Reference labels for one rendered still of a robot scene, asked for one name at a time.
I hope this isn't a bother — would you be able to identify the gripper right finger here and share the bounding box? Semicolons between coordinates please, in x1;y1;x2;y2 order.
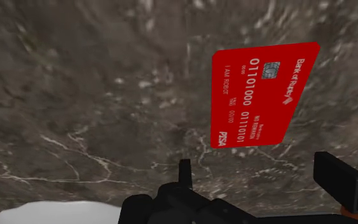
313;151;358;224

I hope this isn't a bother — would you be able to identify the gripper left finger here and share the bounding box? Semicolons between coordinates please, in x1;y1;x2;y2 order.
118;158;229;224

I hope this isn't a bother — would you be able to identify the white rounded object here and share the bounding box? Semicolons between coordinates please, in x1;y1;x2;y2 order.
0;200;123;224

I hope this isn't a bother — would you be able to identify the red bank card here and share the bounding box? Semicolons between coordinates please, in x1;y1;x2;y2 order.
210;42;321;149

